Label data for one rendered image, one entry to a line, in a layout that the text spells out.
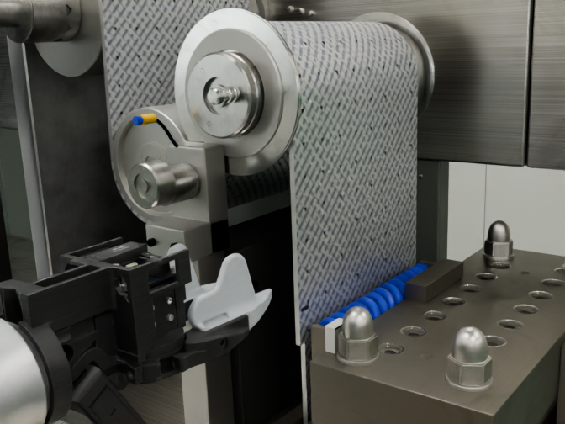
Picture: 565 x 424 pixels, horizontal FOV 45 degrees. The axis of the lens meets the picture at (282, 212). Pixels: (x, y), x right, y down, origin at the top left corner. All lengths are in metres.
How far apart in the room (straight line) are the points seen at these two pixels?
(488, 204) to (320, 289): 2.81
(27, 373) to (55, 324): 0.04
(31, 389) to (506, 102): 0.63
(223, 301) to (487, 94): 0.47
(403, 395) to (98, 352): 0.24
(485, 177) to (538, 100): 2.58
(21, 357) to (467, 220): 3.18
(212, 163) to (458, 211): 2.92
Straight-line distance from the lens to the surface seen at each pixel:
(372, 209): 0.72
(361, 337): 0.59
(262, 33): 0.60
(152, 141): 0.72
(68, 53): 0.82
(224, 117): 0.61
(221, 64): 0.61
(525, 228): 3.40
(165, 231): 0.63
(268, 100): 0.60
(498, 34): 0.86
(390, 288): 0.73
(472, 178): 3.44
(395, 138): 0.75
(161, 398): 0.84
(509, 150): 0.86
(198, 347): 0.47
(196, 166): 0.63
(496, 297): 0.75
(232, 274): 0.51
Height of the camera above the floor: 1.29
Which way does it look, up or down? 14 degrees down
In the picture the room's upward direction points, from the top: 2 degrees counter-clockwise
